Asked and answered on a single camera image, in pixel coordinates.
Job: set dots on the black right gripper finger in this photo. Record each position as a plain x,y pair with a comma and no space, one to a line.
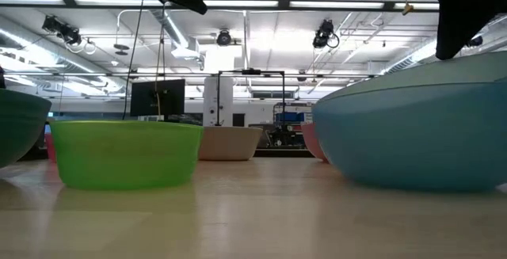
467,9

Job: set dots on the mint green large bowl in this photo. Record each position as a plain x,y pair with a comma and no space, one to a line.
435,75

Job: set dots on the light blue large bowl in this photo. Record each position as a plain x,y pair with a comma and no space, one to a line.
416,140

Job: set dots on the lime green plastic bowl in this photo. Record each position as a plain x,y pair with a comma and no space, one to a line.
124,154

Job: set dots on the pink large bowl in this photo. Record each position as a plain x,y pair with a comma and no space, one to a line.
313,140

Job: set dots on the orange plastic bowl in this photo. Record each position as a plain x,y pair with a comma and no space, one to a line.
50,148

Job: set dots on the shelf with blue bins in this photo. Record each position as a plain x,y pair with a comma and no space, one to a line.
293,122

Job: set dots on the small yellow hanging tag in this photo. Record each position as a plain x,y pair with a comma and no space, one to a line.
407,9

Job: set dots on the long ceiling light bar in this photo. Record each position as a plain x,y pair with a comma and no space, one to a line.
237,3

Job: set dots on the black computer monitor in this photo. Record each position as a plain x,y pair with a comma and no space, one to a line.
150,97

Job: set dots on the white square pillar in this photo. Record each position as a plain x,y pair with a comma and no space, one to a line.
218,100

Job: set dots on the beige large bowl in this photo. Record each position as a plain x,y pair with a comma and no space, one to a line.
227,144

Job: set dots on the dark green large bowl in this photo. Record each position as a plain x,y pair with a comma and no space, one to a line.
20,124

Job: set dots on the black round ceiling camera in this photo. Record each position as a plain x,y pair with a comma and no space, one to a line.
223,38

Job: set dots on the black background station frame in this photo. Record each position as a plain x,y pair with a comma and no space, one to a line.
250,71

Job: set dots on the black ceiling camera cluster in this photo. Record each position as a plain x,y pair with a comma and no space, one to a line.
63,31

